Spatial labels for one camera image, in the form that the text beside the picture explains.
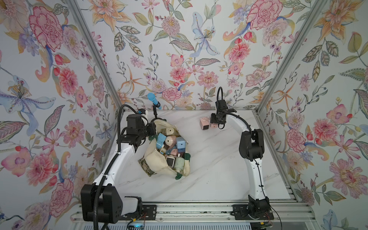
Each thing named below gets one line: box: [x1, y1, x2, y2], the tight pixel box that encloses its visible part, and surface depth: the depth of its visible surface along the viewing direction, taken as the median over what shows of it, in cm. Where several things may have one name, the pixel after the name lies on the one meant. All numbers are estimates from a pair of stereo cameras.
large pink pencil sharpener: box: [199, 116, 210, 131], surface depth 109 cm
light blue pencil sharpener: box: [156, 132, 167, 150], surface depth 86 cm
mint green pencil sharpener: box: [173, 156, 185, 173], surface depth 80 cm
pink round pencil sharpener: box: [164, 135, 177, 150], surface depth 87 cm
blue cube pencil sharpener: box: [176, 136, 186, 153], surface depth 84 cm
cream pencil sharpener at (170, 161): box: [165, 156, 175, 169], surface depth 78 cm
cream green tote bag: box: [138, 119, 191, 181], surface depth 80 cm
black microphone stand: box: [152, 101, 163, 120], surface depth 103 cm
